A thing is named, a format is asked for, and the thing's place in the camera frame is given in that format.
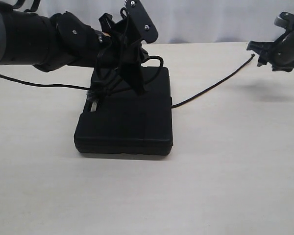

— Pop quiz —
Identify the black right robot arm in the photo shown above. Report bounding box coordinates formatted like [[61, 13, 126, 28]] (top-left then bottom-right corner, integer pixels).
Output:
[[246, 12, 294, 72]]

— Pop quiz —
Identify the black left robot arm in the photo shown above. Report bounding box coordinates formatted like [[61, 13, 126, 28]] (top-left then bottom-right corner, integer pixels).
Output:
[[0, 0, 158, 97]]

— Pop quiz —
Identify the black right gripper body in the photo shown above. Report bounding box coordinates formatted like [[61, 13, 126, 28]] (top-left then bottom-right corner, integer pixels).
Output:
[[246, 34, 293, 72]]

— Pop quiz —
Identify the black wrist camera mount plate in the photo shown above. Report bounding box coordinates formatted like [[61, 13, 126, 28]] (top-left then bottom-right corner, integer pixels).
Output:
[[124, 0, 158, 44]]

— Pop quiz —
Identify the black plastic carrying case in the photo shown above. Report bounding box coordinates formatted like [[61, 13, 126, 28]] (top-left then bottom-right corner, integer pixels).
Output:
[[73, 67, 173, 156]]

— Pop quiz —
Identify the black cord with loop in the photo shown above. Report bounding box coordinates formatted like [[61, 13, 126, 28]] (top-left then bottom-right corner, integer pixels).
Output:
[[85, 53, 256, 111]]

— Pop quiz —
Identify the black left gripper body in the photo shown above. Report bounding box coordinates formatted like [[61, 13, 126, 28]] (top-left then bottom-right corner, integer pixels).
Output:
[[96, 12, 149, 95]]

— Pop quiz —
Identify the white curtain backdrop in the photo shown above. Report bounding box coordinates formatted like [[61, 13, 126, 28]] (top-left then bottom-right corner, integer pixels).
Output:
[[37, 0, 294, 44]]

